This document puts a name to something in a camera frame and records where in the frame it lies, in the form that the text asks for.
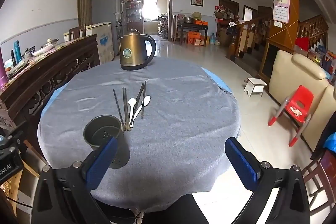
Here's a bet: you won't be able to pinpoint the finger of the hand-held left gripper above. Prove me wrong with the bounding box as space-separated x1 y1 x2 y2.
0 122 27 149

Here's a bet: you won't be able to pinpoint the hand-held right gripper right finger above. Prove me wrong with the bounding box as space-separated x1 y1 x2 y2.
225 137 311 224

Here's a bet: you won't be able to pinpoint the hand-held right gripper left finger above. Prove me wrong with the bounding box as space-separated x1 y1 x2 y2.
34 137 118 224

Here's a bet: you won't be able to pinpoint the dark metal utensil holder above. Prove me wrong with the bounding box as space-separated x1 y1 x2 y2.
83 115 131 169

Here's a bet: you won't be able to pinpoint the white plastic spoon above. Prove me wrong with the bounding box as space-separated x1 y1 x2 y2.
127 98 137 128
132 95 151 121

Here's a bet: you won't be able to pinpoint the carved wooden sideboard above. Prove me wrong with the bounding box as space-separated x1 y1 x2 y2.
0 34 101 153

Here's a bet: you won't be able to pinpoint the purple thermos bottle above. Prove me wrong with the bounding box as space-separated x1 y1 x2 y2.
0 49 8 90

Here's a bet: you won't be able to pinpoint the grey tablecloth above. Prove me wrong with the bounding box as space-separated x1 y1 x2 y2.
37 57 240 211

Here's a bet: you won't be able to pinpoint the person's dark trousers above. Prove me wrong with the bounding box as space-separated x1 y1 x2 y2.
105 194 209 224

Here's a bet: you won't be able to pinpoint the dark wooden dining chair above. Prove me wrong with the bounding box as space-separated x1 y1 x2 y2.
302 149 336 205

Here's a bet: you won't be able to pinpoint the small white stool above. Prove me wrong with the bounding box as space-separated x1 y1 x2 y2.
244 78 268 97

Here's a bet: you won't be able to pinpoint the red child chair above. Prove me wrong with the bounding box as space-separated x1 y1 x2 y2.
268 85 314 147

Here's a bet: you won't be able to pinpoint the teal thermos bottle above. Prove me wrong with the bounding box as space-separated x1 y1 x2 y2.
14 41 22 63

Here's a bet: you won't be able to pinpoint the white bowl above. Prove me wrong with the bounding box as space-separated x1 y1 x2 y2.
33 48 54 57

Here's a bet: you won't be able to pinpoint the cream leather sofa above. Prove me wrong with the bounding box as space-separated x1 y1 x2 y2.
268 50 336 152

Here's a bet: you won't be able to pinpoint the pan with glass lid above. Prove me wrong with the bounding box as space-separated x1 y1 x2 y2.
41 38 59 49

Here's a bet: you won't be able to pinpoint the bronze electric kettle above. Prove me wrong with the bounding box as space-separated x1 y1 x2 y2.
119 29 156 71

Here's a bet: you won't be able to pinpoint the white chest freezer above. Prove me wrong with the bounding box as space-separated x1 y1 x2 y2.
64 22 115 62

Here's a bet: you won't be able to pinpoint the wooden chair back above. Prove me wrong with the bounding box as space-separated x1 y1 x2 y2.
69 25 87 41

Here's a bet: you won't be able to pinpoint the wooden stair railing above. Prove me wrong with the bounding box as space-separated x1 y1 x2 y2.
228 14 272 60

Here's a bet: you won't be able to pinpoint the orange carton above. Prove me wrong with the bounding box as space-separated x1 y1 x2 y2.
187 31 207 46

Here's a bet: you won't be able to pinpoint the dark wooden side table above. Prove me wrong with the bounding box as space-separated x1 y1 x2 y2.
176 22 208 45

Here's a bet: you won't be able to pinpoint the grey refrigerator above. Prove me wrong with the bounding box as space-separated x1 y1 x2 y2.
89 0 122 56

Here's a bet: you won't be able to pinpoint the pink wall calendar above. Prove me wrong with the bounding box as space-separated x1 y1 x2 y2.
272 0 290 24

